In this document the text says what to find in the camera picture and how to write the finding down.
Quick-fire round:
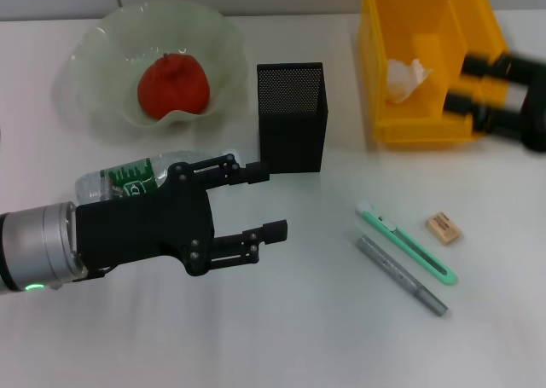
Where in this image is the red-orange orange fruit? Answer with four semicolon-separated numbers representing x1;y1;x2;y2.
136;52;211;120

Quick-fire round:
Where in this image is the clear green-label water bottle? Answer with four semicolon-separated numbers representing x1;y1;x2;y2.
75;148;244;206

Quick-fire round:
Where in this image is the grey marker pen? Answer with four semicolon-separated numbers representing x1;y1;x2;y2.
347;223;450;319

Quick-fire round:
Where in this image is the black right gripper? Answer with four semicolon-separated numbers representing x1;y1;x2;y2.
444;51;546;153

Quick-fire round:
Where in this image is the yellow plastic bin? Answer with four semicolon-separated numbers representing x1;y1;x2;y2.
357;0;511;150

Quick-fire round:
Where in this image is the pale green glass fruit plate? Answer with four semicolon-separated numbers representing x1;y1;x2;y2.
70;0;251;131

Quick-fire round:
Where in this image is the tan eraser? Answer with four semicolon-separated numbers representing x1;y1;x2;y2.
425;211;464;247

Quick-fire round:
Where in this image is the white paper ball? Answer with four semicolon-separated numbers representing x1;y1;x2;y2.
385;58;434;106

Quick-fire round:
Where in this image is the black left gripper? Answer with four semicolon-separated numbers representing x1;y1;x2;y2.
75;153;290;277

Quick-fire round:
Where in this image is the mint green utility knife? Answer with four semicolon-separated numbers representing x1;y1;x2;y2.
354;200;460;287

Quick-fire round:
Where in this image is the black mesh pen holder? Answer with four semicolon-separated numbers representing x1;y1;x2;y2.
256;61;329;175

